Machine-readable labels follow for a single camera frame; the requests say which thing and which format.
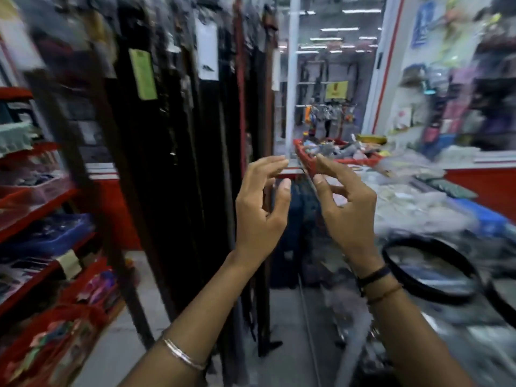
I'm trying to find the red metal shelf rack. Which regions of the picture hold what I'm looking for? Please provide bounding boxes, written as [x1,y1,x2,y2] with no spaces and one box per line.
[0,86,139,323]

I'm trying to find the green paper tag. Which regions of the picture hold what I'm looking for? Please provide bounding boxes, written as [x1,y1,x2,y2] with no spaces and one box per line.
[128,48,158,101]

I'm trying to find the person's left hand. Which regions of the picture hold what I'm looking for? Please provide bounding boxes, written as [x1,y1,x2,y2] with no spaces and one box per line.
[235,156,292,259]

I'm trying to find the white paper tag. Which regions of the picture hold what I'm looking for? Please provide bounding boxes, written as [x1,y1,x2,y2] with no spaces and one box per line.
[196,20,220,81]

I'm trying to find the white pillar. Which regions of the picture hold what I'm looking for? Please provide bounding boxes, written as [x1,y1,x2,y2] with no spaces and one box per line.
[285,0,302,153]

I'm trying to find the person's right hand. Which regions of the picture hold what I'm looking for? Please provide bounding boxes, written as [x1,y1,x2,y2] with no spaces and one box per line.
[312,154,388,274]

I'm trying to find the red basket of colourful packets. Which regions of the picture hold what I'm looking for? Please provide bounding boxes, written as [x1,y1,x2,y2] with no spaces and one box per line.
[0,304,110,387]

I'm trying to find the black wrist band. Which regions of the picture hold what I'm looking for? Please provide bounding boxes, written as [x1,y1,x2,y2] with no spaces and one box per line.
[356,264,393,297]

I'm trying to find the row of hanging dark belts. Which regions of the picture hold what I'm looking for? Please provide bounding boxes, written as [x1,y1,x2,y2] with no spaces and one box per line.
[24,0,283,387]

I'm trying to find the clear plastic box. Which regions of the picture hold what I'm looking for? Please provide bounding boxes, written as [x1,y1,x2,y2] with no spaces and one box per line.
[0,172,76,231]

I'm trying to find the green patterned packet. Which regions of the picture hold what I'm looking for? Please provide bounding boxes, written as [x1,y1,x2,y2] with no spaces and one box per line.
[414,177,479,200]

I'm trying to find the thin brown bracelet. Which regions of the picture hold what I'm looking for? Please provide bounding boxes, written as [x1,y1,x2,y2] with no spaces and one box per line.
[366,284,404,306]

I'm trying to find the wall display of hanging goods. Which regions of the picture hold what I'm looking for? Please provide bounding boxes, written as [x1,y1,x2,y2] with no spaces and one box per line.
[397,0,516,153]

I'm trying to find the person's right forearm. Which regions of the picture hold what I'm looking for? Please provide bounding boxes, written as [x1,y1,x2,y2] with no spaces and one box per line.
[350,260,478,387]

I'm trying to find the red shop counter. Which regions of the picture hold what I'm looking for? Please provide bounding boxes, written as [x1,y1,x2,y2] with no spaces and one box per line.
[443,156,516,224]

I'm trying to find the person's left forearm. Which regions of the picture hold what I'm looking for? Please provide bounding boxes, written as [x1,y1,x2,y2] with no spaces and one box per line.
[119,250,275,387]

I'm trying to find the yellow hanging sign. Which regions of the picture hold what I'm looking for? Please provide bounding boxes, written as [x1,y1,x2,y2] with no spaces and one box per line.
[325,80,350,100]

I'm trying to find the red plastic basket with goods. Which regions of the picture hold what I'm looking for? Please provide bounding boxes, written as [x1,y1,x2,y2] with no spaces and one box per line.
[293,138,384,176]

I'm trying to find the blue wall poster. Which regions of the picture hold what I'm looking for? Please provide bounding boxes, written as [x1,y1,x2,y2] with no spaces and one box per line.
[410,0,439,49]

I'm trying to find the silver bangle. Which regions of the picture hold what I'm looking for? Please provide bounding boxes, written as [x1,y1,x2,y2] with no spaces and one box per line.
[161,337,211,372]

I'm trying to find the ceiling strip lights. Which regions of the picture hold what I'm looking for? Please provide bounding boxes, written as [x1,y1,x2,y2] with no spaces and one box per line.
[287,8,384,55]

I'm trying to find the white column with red stripe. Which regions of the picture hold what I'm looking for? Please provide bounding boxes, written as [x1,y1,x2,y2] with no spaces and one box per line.
[360,0,406,136]

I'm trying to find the blue plastic tray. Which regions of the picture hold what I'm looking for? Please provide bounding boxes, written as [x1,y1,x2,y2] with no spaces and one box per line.
[0,213,96,259]

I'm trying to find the pile of clear plastic packets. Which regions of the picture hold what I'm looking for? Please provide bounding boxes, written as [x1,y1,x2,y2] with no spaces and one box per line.
[357,155,486,240]

